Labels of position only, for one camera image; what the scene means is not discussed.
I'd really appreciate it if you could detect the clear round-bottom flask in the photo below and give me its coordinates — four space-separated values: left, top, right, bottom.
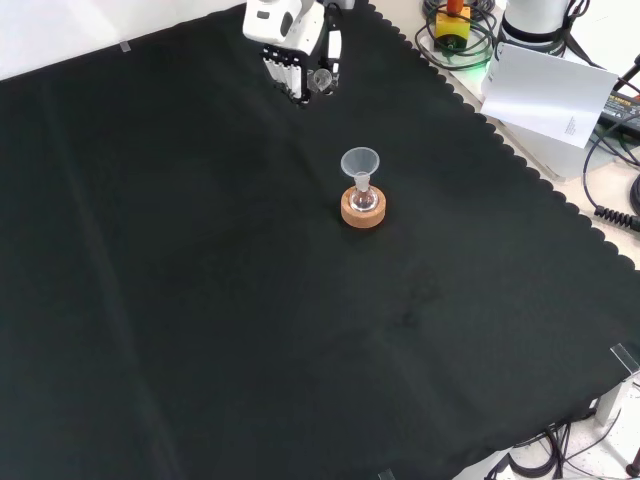
349 172 379 214

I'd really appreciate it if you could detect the yellow stop button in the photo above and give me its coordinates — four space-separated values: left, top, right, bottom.
433 0 473 54

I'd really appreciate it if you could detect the black coiled cable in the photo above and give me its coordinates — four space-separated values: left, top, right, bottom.
581 124 640 230

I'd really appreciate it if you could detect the black cable bundle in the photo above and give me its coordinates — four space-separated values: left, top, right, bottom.
483 422 640 480

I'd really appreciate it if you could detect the clear glass graduated cylinder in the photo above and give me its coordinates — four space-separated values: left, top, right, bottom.
306 68 335 96

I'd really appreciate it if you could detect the black power adapter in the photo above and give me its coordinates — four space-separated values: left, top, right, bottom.
596 91 640 129

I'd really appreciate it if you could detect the black tripod leg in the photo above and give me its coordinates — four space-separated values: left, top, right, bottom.
611 51 640 96

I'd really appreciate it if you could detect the clear plastic funnel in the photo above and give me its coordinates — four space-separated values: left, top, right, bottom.
340 146 381 189

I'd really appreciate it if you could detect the cork ring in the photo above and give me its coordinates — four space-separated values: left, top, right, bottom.
340 185 389 229

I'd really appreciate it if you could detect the black table cloth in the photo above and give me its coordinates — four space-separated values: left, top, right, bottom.
0 0 640 480

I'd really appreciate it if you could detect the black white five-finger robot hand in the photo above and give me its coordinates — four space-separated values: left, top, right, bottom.
242 0 347 109

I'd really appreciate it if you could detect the pale white board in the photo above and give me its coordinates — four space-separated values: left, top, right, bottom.
479 41 621 150

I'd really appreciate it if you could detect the white bench frame bracket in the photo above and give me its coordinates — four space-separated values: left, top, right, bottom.
593 372 640 427

